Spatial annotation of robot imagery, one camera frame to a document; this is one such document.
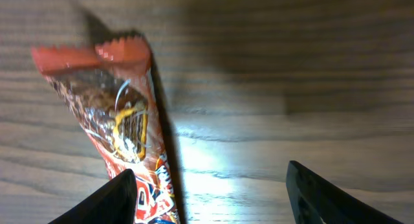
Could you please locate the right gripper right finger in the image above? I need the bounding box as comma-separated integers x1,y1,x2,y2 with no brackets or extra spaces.
286,161,402,224

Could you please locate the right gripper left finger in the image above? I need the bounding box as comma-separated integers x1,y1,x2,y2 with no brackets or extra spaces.
50,169,137,224

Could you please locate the orange brown snack bar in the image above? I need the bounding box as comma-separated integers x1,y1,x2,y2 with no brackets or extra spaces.
31,36,180,223

